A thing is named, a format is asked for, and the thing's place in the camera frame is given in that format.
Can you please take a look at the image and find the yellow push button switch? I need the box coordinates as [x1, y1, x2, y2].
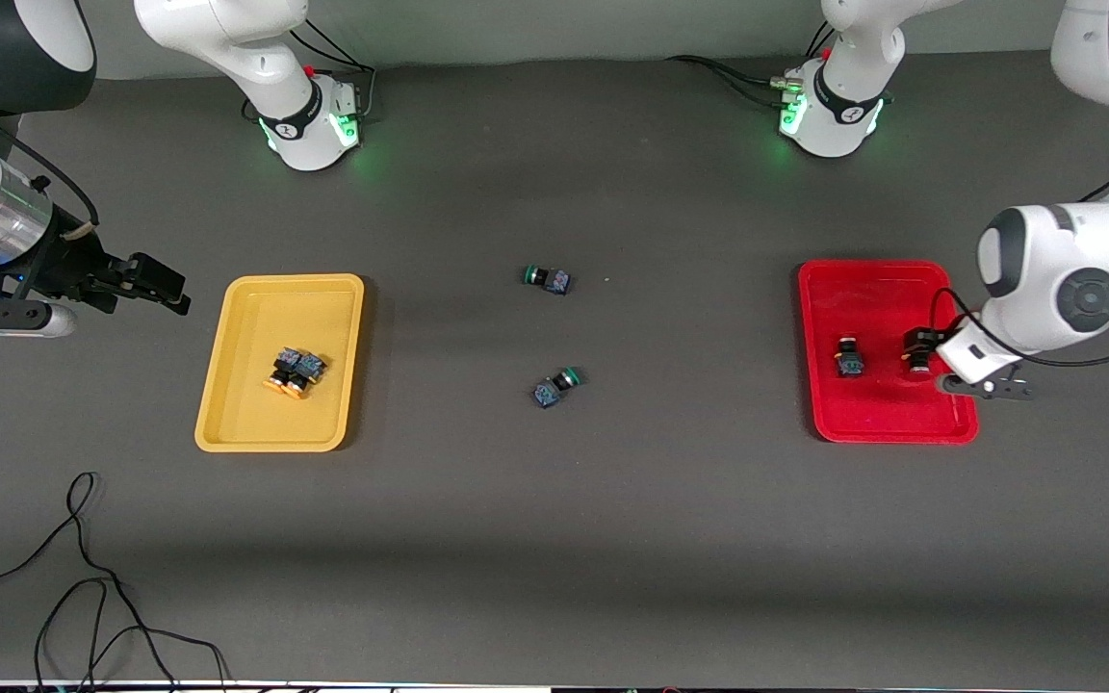
[263, 348, 303, 392]
[285, 352, 328, 398]

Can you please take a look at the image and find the red plastic tray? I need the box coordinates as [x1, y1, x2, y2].
[797, 259, 981, 446]

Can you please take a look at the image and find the yellow plastic tray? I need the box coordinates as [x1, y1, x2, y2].
[193, 273, 366, 453]

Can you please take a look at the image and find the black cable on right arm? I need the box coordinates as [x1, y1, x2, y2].
[0, 89, 101, 232]

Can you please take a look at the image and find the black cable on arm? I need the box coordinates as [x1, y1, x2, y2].
[0, 89, 101, 232]
[929, 0, 1109, 370]

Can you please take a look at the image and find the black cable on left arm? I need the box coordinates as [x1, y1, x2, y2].
[929, 0, 1109, 370]

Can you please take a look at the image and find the thin black loose table cable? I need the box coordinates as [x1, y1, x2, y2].
[0, 471, 230, 693]

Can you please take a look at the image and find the black right arm base cable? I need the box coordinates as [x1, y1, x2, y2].
[287, 13, 378, 124]

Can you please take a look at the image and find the long black left base cable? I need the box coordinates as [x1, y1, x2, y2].
[665, 54, 798, 105]

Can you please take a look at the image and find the green push button switch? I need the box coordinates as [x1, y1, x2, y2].
[522, 265, 573, 296]
[531, 367, 583, 410]

